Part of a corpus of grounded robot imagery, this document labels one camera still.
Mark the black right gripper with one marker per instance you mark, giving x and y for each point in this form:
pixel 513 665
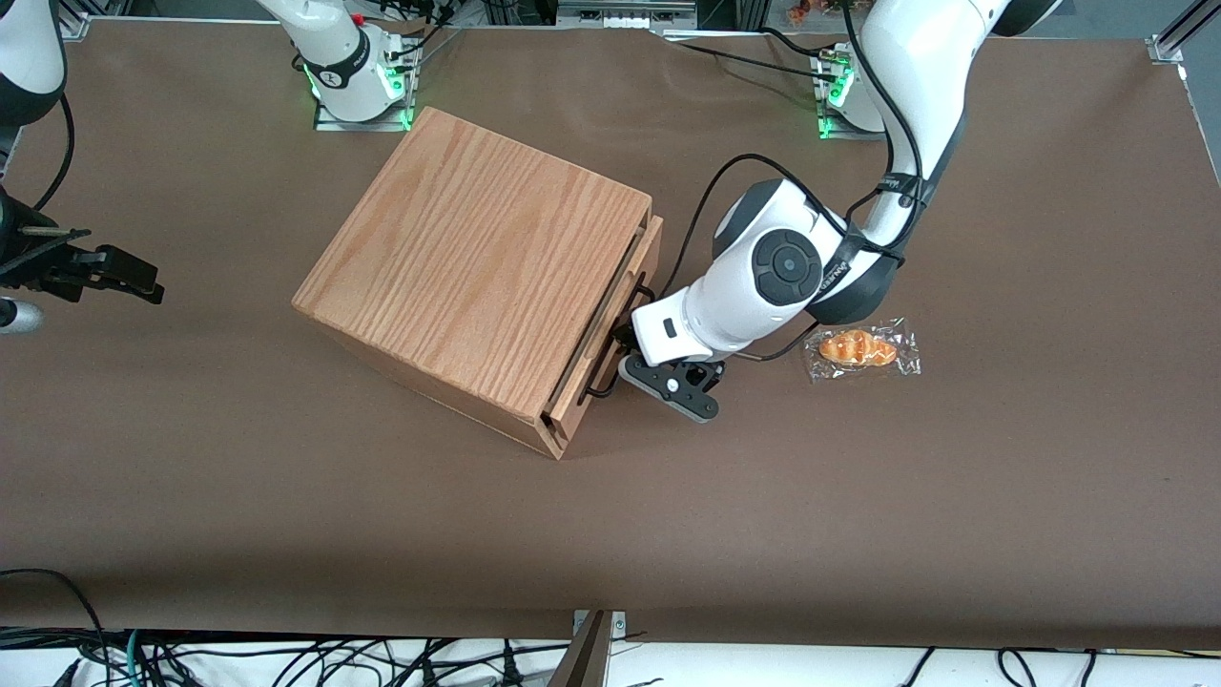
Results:
pixel 38 267

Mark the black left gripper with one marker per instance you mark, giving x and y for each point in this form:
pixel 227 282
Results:
pixel 625 340

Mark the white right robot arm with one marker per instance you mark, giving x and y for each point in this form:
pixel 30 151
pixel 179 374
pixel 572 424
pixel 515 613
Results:
pixel 334 52

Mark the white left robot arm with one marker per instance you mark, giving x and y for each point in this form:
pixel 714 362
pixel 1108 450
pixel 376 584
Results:
pixel 916 76

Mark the oak wooden drawer cabinet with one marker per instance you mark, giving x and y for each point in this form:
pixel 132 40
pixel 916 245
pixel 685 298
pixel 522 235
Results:
pixel 458 267

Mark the bread roll in clear wrapper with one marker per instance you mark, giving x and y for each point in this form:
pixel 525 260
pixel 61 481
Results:
pixel 863 351

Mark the brown table cover sheet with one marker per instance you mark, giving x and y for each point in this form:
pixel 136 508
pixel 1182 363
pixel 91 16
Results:
pixel 858 525

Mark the tan angled bar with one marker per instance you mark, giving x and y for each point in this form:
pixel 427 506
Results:
pixel 584 658

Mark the silver metal box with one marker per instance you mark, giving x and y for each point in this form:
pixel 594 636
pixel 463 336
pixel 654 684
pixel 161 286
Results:
pixel 625 13

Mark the orange toy food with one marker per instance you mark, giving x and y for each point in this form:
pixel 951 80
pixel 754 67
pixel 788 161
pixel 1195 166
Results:
pixel 801 11

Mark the aluminium corner profile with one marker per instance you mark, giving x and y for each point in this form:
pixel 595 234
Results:
pixel 1169 46

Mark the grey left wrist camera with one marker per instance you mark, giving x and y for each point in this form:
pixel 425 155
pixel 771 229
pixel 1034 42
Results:
pixel 682 391

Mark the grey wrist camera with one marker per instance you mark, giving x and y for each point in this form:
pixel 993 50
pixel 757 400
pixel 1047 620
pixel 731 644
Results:
pixel 682 391
pixel 19 317

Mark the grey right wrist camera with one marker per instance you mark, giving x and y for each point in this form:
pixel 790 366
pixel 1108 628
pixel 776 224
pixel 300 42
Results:
pixel 19 317

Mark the aluminium frame profile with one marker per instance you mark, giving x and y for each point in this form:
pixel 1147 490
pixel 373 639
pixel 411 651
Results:
pixel 74 19

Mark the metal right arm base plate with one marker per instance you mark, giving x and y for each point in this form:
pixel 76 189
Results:
pixel 324 120

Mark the small metal bracket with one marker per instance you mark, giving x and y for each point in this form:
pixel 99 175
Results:
pixel 618 625

